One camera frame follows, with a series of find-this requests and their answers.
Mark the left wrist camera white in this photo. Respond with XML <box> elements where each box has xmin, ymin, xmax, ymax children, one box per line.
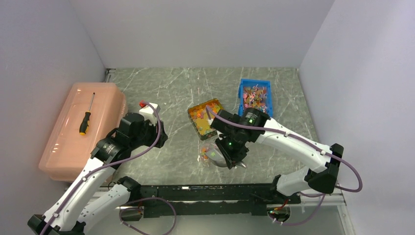
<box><xmin>138</xmin><ymin>101</ymin><xmax>161</xmax><ymax>126</ymax></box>

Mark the yellow black screwdriver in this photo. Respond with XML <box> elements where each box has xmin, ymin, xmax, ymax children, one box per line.
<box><xmin>79</xmin><ymin>93</ymin><xmax>95</xmax><ymax>136</ymax></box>

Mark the blue bin of lollipops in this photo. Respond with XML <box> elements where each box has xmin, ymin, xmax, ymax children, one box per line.
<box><xmin>238</xmin><ymin>79</ymin><xmax>274</xmax><ymax>117</ymax></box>

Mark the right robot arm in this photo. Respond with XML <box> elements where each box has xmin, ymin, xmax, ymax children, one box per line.
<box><xmin>208</xmin><ymin>108</ymin><xmax>343</xmax><ymax>203</ymax></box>

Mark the candy tin with gummies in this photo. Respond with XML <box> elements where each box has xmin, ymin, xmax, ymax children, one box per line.
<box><xmin>187</xmin><ymin>98</ymin><xmax>223</xmax><ymax>141</ymax></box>

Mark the pink plastic storage box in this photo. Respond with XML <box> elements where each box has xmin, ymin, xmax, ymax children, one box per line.
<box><xmin>39</xmin><ymin>82</ymin><xmax>128</xmax><ymax>183</ymax></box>

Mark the metal scoop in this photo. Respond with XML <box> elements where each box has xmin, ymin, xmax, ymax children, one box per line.
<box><xmin>206</xmin><ymin>149</ymin><xmax>228</xmax><ymax>167</ymax></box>

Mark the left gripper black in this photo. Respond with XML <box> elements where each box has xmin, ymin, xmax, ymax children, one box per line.
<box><xmin>130</xmin><ymin>118</ymin><xmax>168</xmax><ymax>150</ymax></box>

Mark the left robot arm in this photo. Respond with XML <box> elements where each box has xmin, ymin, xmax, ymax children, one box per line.
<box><xmin>27</xmin><ymin>106</ymin><xmax>168</xmax><ymax>235</ymax></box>

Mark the clear plastic cup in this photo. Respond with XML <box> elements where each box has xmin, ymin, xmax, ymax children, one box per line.
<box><xmin>198</xmin><ymin>143</ymin><xmax>218</xmax><ymax>165</ymax></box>

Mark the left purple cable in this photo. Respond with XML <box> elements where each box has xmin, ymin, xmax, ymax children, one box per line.
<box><xmin>39</xmin><ymin>102</ymin><xmax>162</xmax><ymax>235</ymax></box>

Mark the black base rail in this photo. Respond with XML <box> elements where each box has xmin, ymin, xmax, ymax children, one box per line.
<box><xmin>87</xmin><ymin>183</ymin><xmax>346</xmax><ymax>221</ymax></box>

